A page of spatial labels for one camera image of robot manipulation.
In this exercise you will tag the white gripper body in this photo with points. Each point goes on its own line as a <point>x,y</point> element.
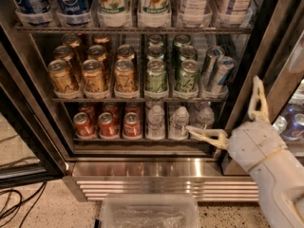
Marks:
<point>256,144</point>

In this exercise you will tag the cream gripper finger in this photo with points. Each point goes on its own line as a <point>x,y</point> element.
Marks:
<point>216,137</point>
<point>258,107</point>

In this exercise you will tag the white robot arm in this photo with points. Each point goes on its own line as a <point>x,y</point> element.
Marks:
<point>280,184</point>

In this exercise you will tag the right clear water bottle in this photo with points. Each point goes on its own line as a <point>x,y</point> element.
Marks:
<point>204,119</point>

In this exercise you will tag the clear water bottle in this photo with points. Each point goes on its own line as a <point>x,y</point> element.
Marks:
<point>204,119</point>
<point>178,123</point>
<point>155,123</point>

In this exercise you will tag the steel fridge base grille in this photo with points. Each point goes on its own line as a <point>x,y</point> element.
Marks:
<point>201,178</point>

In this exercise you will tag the middle clear water bottle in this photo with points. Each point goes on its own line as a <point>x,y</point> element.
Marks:
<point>178,123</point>

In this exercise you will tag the right glass fridge door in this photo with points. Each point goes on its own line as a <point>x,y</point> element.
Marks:
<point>274,53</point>

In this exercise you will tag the left clear water bottle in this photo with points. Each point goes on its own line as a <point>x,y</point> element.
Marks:
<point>155,123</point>

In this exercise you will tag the right white labelled bottle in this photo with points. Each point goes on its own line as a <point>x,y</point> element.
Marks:
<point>232,12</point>

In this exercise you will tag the white labelled bottle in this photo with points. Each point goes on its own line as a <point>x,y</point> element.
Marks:
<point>192,13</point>
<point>232,12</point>

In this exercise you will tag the left white labelled bottle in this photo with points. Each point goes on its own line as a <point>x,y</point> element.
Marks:
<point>192,13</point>

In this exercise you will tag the right green 7UP bottle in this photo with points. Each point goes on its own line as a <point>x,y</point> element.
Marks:
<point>154,13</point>

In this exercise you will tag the left open fridge door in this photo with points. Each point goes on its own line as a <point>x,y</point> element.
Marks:
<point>26,162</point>

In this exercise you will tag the blue can behind door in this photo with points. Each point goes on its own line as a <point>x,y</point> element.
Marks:
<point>294,115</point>

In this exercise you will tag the front silver blue can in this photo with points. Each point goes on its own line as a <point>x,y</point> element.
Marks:
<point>221,74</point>

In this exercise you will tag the silver blue can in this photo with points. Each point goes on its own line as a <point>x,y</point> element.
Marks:
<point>221,74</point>
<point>213,53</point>

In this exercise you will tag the front right green can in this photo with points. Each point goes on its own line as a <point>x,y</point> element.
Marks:
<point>187,76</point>

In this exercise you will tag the rear silver blue can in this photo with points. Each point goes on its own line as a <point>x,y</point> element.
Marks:
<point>213,53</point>

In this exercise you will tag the middle row right green can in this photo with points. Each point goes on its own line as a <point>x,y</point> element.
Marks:
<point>188,53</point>

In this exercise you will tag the row green can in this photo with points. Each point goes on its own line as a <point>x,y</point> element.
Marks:
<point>188,53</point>
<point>155,52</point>

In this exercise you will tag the front right red can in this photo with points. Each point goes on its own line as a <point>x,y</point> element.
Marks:
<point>131,125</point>

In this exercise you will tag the red can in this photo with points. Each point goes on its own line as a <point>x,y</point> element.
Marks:
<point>84,126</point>
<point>107,125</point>
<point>131,125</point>

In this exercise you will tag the front left green can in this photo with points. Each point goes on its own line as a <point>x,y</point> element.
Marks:
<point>156,76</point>

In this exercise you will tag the clear plastic bin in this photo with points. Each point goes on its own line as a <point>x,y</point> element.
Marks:
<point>149,211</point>

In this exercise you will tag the front middle red can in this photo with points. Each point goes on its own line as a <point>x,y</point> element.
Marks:
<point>107,125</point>

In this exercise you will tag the row gold can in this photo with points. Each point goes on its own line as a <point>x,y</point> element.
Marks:
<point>100,54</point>
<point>66,53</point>
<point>126,52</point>

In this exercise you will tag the front left red can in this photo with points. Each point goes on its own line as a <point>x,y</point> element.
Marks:
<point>84,126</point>

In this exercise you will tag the front left gold can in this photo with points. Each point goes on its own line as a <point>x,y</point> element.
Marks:
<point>62,77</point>

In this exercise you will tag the middle row left gold can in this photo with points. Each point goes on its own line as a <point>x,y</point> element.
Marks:
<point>66,53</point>

